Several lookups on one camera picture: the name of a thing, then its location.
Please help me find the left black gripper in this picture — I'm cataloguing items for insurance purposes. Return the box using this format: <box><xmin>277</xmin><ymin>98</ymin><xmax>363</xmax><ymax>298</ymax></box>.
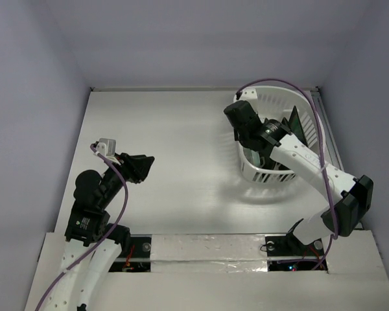
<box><xmin>99</xmin><ymin>150</ymin><xmax>154</xmax><ymax>207</ymax></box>

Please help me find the light green speckled plate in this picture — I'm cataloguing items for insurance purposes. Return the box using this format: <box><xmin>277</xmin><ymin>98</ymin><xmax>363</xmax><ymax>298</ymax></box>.
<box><xmin>244</xmin><ymin>149</ymin><xmax>270</xmax><ymax>169</ymax></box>

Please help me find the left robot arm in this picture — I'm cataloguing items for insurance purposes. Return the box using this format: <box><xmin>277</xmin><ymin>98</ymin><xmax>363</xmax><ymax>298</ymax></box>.
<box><xmin>59</xmin><ymin>153</ymin><xmax>155</xmax><ymax>310</ymax></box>

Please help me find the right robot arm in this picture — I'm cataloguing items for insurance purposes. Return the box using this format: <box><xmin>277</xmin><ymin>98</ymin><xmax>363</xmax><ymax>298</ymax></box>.
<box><xmin>224</xmin><ymin>100</ymin><xmax>373</xmax><ymax>256</ymax></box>

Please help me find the white plastic dish rack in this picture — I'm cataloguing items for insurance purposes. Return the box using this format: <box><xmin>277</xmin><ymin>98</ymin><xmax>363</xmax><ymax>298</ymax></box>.
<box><xmin>237</xmin><ymin>86</ymin><xmax>325</xmax><ymax>187</ymax></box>

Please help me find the black floral plate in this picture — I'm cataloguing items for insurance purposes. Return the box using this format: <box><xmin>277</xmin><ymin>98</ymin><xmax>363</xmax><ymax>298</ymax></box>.
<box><xmin>272</xmin><ymin>161</ymin><xmax>290</xmax><ymax>171</ymax></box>

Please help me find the black plain plate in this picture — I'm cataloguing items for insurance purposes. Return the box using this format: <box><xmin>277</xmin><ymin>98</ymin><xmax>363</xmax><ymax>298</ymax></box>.
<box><xmin>288</xmin><ymin>106</ymin><xmax>308</xmax><ymax>146</ymax></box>

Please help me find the foil covered front board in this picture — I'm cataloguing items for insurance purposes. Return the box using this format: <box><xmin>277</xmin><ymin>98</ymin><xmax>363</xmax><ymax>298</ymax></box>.
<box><xmin>26</xmin><ymin>231</ymin><xmax>389</xmax><ymax>310</ymax></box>

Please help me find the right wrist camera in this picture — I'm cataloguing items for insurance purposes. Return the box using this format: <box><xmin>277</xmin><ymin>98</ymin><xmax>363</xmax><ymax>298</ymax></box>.
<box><xmin>235</xmin><ymin>87</ymin><xmax>257</xmax><ymax>101</ymax></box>

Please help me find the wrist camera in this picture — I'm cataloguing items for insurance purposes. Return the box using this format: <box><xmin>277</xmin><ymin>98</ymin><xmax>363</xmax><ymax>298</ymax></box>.
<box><xmin>235</xmin><ymin>87</ymin><xmax>257</xmax><ymax>101</ymax></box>
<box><xmin>95</xmin><ymin>138</ymin><xmax>116</xmax><ymax>161</ymax></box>

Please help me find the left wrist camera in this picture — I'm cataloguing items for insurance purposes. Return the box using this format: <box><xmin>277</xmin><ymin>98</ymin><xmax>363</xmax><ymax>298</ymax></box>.
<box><xmin>95</xmin><ymin>138</ymin><xmax>116</xmax><ymax>161</ymax></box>

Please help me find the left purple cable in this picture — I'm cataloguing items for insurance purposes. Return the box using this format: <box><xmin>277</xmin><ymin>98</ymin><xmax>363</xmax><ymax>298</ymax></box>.
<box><xmin>34</xmin><ymin>144</ymin><xmax>129</xmax><ymax>311</ymax></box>

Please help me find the purple cable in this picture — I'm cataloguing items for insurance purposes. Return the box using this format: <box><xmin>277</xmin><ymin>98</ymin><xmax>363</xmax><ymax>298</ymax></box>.
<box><xmin>34</xmin><ymin>144</ymin><xmax>129</xmax><ymax>311</ymax></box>
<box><xmin>235</xmin><ymin>78</ymin><xmax>340</xmax><ymax>271</ymax></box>

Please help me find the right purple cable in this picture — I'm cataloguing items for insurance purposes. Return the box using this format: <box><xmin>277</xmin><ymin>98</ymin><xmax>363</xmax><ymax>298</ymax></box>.
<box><xmin>235</xmin><ymin>78</ymin><xmax>340</xmax><ymax>271</ymax></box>

